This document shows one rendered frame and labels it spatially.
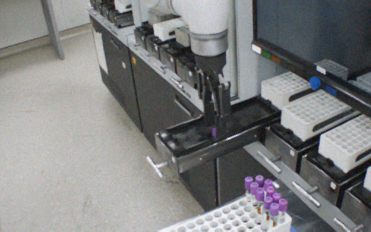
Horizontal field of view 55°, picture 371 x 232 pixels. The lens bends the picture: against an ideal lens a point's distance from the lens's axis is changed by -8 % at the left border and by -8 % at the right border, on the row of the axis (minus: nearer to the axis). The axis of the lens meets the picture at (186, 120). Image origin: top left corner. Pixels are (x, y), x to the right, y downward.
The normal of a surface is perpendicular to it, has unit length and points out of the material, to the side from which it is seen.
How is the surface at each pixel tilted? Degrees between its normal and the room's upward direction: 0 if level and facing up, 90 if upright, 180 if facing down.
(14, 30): 90
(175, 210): 0
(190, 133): 0
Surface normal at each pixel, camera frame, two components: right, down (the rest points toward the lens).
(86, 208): -0.08, -0.83
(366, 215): -0.88, 0.32
